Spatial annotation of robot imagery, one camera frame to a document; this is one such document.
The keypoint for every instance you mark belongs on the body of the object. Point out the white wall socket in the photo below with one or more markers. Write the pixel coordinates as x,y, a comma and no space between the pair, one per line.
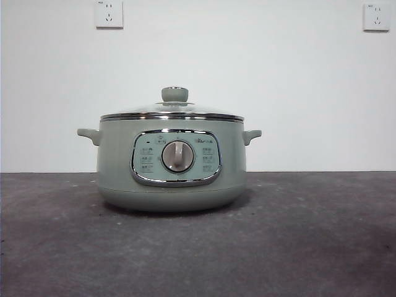
376,18
109,14

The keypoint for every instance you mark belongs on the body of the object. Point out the pale green electric cooking pot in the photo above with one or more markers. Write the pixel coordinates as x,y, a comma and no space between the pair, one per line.
117,173

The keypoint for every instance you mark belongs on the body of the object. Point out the glass lid with green knob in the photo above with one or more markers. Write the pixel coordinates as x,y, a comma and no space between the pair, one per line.
174,94

